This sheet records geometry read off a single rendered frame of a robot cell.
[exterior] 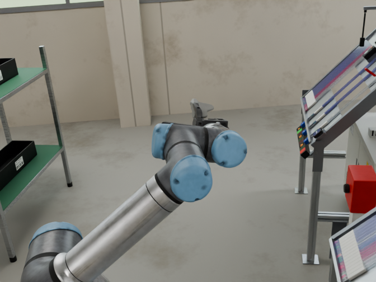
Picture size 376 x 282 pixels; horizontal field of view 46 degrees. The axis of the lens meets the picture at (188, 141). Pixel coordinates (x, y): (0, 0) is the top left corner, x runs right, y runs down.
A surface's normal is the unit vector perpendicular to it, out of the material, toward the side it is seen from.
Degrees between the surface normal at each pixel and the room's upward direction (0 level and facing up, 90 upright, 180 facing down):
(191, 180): 90
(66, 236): 36
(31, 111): 90
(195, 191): 90
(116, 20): 90
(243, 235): 0
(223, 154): 76
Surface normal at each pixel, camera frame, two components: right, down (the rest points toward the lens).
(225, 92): 0.06, 0.42
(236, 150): 0.18, 0.18
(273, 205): -0.06, -0.90
